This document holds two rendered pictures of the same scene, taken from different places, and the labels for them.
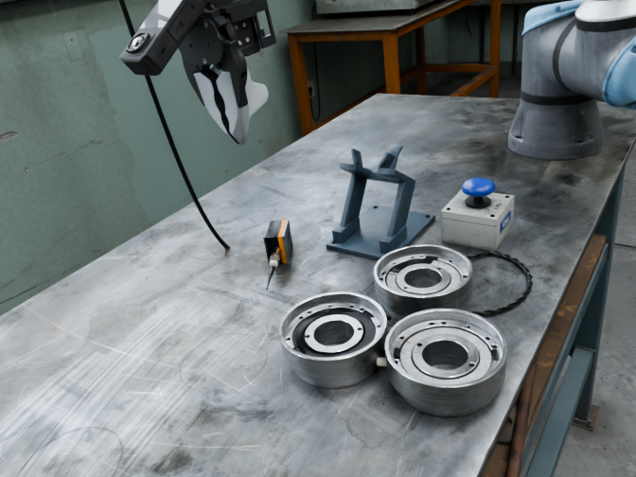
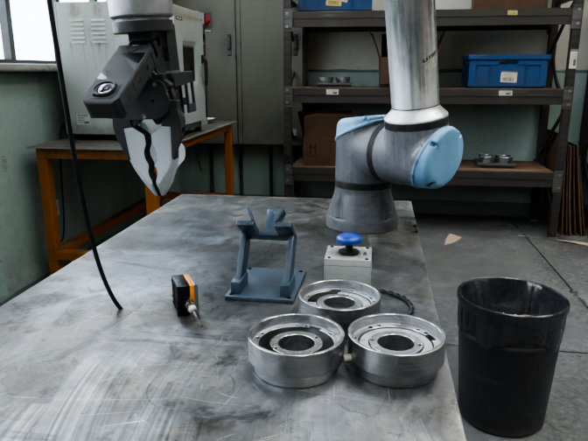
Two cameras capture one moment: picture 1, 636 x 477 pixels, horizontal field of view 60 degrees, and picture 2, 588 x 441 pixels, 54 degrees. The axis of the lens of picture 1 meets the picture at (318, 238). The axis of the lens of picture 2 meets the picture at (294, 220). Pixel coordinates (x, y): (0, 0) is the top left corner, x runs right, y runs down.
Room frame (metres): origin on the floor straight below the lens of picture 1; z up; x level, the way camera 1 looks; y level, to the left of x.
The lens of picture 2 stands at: (-0.07, 0.29, 1.12)
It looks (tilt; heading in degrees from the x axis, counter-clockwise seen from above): 15 degrees down; 330
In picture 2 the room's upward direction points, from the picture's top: straight up
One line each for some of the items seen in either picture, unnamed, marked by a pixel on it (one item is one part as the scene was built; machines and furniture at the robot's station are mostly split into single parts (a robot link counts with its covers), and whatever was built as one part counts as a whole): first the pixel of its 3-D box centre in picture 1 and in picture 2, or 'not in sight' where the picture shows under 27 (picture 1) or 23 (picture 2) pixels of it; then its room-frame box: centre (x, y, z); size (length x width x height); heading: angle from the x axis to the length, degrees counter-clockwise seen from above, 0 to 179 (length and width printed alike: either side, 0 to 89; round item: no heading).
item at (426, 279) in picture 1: (423, 284); (339, 308); (0.50, -0.11, 0.82); 0.10 x 0.10 x 0.04
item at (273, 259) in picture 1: (273, 252); (185, 301); (0.62, 0.06, 0.82); 0.17 x 0.02 x 0.04; 172
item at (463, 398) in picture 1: (445, 362); (395, 349); (0.38, -0.10, 0.82); 0.10 x 0.10 x 0.04
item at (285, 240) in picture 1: (284, 240); (188, 293); (0.65, 0.04, 0.82); 0.05 x 0.02 x 0.04; 172
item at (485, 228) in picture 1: (479, 215); (348, 264); (0.63, -0.21, 0.82); 0.08 x 0.07 x 0.05; 142
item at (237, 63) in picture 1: (227, 66); (164, 122); (0.63, 0.07, 1.05); 0.05 x 0.02 x 0.09; 47
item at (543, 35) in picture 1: (564, 44); (367, 146); (0.88, -0.43, 0.97); 0.13 x 0.12 x 0.14; 11
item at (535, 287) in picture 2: not in sight; (505, 355); (1.07, -1.16, 0.21); 0.34 x 0.34 x 0.43
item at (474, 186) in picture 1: (478, 199); (348, 249); (0.63, -0.21, 0.85); 0.04 x 0.04 x 0.05
